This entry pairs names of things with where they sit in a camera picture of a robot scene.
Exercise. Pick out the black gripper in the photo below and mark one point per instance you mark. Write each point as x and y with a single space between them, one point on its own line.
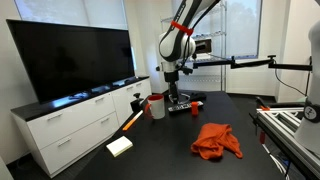
171 77

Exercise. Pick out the black remote control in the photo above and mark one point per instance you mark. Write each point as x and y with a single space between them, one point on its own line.
183 107

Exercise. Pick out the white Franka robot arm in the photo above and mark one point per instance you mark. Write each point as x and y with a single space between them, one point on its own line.
176 46

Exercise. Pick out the white mug red interior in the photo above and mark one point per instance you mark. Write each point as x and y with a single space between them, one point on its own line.
157 108

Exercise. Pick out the flat black object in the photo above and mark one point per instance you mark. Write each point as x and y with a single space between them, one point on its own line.
199 96

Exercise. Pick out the orange block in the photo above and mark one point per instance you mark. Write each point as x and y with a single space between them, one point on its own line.
194 109

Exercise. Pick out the long thin marker stick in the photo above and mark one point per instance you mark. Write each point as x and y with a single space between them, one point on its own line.
132 120

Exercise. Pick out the brown cardboard box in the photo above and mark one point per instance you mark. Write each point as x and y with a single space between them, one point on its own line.
209 46

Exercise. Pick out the orange cloth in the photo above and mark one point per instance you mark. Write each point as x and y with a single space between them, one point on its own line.
213 140

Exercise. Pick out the pale sticky note pad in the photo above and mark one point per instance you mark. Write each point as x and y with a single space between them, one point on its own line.
119 146

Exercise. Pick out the window with white blind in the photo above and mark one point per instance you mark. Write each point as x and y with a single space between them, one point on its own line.
50 11
248 40

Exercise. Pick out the orange black clamp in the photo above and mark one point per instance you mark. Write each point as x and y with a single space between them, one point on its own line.
265 108

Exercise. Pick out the white drawer cabinet black top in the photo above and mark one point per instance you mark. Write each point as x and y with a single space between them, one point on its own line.
76 126

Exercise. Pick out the large black television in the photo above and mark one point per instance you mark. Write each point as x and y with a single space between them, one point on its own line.
73 56

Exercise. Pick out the black table clamp mount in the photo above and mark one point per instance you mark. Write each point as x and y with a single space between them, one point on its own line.
136 105

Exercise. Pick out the black stereo camera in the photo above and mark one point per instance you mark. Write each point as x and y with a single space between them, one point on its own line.
200 49

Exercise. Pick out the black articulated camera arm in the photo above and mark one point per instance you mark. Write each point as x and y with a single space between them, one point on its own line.
250 63

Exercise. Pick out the aluminium profile frame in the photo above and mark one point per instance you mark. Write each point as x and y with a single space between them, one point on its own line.
283 121

